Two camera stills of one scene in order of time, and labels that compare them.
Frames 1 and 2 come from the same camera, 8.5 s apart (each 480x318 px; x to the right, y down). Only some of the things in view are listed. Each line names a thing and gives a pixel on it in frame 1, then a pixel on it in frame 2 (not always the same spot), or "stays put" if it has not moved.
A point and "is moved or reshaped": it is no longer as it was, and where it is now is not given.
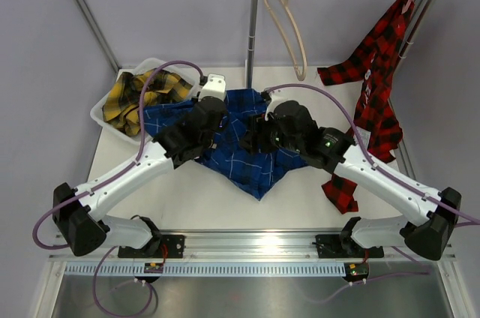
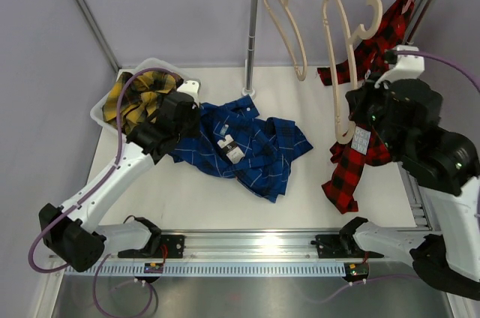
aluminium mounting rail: (252, 245) stays put
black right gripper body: (291, 144) → (367, 109)
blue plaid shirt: (256, 172) is moved or reshaped
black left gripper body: (208, 143) → (192, 127)
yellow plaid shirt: (121, 105) stays put
